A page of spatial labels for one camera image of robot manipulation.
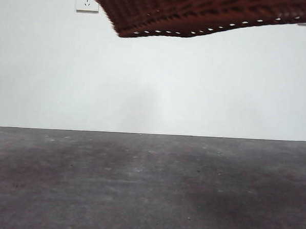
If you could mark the brown wicker basket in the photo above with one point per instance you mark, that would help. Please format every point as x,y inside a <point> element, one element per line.
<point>199,11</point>

